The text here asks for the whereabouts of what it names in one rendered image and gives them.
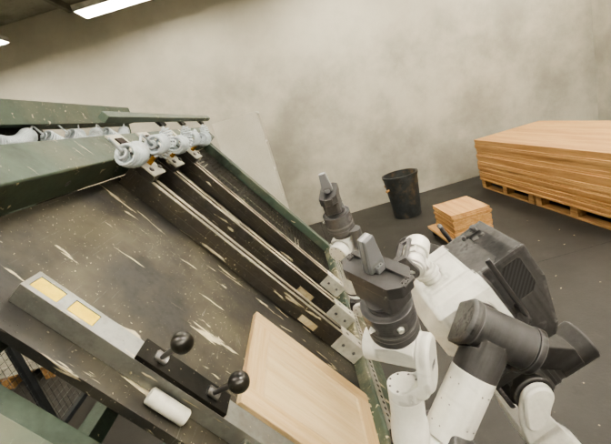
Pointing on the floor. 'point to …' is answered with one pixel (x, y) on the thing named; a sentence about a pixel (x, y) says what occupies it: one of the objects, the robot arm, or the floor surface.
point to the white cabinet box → (250, 150)
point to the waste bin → (404, 193)
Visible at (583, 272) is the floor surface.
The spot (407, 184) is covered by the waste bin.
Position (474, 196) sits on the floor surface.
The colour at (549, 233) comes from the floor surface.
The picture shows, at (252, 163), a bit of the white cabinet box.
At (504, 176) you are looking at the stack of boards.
